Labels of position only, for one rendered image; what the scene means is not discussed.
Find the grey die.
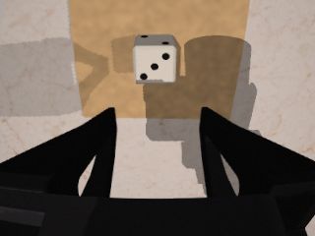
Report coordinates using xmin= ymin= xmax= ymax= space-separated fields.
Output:
xmin=133 ymin=34 xmax=176 ymax=85

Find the tan mat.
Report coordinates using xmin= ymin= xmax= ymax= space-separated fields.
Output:
xmin=69 ymin=0 xmax=250 ymax=120

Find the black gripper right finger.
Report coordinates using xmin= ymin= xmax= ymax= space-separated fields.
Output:
xmin=199 ymin=107 xmax=315 ymax=231

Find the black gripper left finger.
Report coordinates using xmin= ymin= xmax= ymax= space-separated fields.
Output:
xmin=0 ymin=107 xmax=117 ymax=198

